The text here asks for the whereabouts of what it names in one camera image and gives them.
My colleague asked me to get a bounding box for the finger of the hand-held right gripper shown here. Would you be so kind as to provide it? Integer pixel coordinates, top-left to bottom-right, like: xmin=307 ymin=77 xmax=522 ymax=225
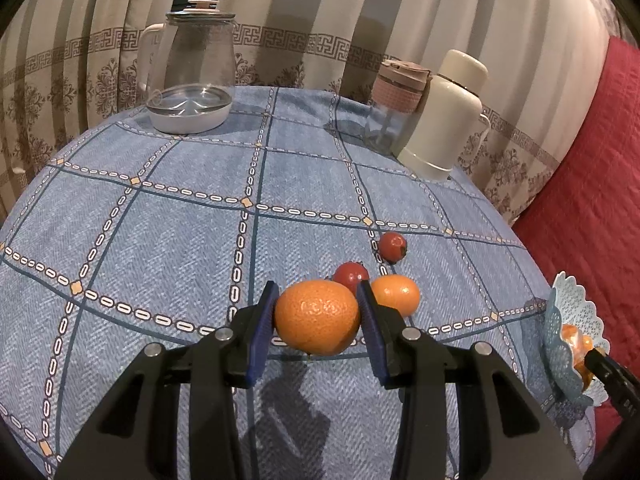
xmin=584 ymin=347 xmax=640 ymax=421

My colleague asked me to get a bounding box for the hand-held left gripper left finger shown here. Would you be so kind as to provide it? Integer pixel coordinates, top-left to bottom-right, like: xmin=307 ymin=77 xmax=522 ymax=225
xmin=54 ymin=280 xmax=281 ymax=480

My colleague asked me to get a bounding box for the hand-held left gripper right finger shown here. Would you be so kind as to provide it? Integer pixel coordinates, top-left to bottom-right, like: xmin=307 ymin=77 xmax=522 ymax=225
xmin=356 ymin=279 xmax=583 ymax=480

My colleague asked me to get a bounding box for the large orange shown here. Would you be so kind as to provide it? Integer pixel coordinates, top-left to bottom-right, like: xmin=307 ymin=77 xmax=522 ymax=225
xmin=273 ymin=280 xmax=361 ymax=357

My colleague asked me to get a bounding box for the light blue lace basket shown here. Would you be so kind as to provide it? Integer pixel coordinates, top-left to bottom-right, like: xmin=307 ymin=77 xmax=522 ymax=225
xmin=542 ymin=271 xmax=612 ymax=408

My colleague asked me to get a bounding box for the red tomato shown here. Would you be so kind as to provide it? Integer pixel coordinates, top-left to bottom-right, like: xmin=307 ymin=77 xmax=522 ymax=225
xmin=332 ymin=261 xmax=371 ymax=297
xmin=377 ymin=232 xmax=408 ymax=262

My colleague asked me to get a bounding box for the blue checked tablecloth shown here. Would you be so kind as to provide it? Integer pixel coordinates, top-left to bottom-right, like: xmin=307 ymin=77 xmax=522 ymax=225
xmin=0 ymin=85 xmax=598 ymax=480

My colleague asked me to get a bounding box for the red quilted blanket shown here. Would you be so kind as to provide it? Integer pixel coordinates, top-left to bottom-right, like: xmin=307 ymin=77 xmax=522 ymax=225
xmin=510 ymin=35 xmax=640 ymax=441

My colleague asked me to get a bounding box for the cream thermos flask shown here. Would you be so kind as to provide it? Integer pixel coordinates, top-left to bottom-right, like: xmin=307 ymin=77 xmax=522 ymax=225
xmin=397 ymin=49 xmax=490 ymax=182

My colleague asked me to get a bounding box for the glass bottle with pink lid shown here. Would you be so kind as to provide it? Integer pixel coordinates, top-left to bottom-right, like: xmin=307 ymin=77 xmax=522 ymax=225
xmin=364 ymin=58 xmax=433 ymax=157

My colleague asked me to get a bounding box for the glass kettle with white base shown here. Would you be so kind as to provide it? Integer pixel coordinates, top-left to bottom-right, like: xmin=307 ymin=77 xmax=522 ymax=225
xmin=136 ymin=0 xmax=237 ymax=135

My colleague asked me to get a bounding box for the beige patterned curtain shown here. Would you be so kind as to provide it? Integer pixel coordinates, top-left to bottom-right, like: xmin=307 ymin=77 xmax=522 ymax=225
xmin=0 ymin=0 xmax=188 ymax=221
xmin=217 ymin=0 xmax=616 ymax=226

